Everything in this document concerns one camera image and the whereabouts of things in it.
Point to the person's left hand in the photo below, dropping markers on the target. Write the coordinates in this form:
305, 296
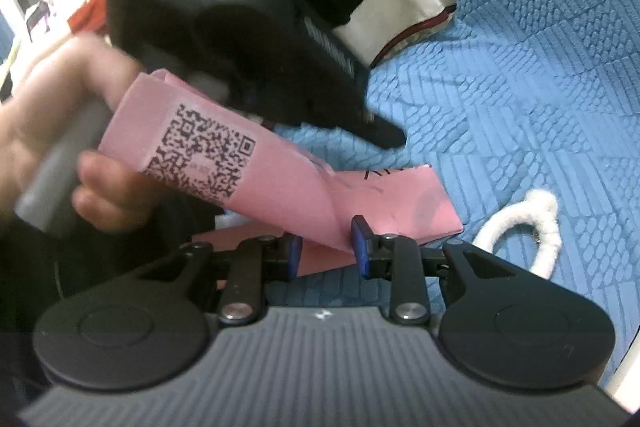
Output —
45, 107

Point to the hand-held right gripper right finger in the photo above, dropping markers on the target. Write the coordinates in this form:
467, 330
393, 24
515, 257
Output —
359, 247

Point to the blue textured bed cover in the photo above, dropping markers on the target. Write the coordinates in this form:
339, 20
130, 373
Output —
525, 107

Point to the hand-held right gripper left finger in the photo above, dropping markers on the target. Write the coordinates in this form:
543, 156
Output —
295, 257

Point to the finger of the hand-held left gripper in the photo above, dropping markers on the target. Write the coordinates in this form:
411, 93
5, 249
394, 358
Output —
370, 127

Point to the person's dark clothing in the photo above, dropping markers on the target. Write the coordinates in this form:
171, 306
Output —
30, 292

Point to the pink paper shopping bag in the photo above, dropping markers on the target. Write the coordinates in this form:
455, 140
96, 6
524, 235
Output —
280, 187

